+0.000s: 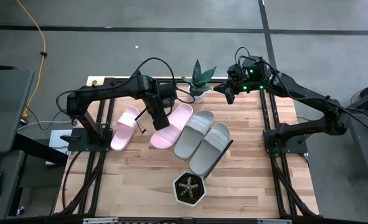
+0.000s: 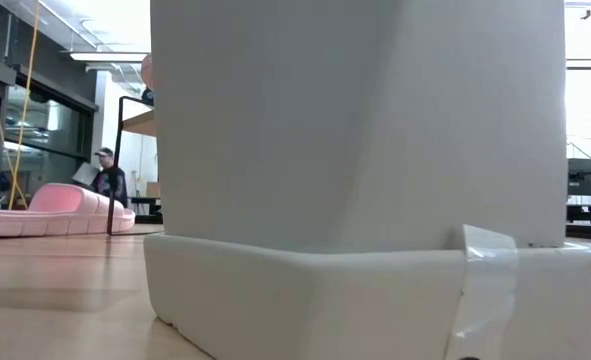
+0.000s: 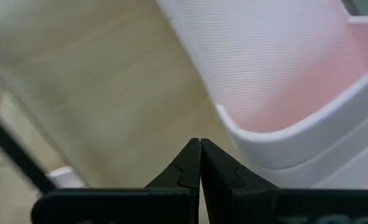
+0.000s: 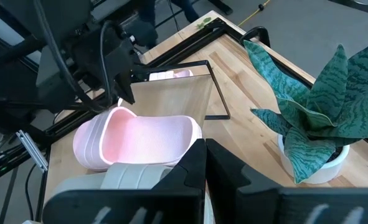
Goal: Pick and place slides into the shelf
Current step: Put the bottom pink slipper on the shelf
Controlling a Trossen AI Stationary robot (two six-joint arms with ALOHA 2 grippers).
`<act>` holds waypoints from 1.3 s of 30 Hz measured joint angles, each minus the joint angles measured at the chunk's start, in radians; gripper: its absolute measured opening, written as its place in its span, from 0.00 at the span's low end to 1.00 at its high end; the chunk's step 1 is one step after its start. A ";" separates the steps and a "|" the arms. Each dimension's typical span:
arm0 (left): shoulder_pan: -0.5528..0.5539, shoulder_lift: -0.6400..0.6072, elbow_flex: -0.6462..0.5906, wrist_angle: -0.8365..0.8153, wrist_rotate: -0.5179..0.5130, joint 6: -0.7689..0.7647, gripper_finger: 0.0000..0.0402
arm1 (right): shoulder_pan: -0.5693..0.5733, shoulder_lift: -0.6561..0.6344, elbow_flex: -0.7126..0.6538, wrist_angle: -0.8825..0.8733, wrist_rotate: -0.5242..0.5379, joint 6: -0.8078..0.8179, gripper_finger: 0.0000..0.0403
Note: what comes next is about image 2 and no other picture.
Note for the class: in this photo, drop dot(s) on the white paper sheet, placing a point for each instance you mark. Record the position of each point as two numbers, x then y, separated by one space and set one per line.
85 174

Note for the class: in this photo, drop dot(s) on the small cardboard box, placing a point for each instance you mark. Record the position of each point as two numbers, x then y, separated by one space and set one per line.
153 189

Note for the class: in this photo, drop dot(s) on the black round lamp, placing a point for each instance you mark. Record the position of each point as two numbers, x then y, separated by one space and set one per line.
148 96

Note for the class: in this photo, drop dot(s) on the clear tape strip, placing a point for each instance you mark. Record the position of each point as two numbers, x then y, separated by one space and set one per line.
485 280

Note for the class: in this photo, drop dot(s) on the white foam box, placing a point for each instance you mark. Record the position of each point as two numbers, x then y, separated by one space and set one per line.
325 125

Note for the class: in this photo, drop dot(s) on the black background table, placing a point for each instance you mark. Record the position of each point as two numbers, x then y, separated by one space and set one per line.
142 200

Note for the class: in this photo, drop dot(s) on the person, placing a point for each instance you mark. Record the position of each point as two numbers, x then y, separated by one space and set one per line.
110 182

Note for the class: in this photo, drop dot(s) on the grey background machine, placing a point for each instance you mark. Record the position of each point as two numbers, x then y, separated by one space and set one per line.
582 175

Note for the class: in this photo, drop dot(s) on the wooden shelf black frame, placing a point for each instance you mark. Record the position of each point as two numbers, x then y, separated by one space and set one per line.
113 175

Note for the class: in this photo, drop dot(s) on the white ceiling light strip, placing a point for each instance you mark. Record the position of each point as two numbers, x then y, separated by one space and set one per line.
110 56

